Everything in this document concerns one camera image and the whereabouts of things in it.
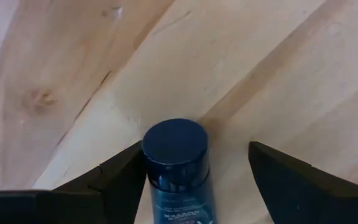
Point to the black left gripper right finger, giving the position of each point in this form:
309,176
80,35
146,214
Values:
297,193

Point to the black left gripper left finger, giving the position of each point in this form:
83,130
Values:
120,186

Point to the navy Dollar Shave Club tube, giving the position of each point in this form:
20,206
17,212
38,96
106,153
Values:
176,146

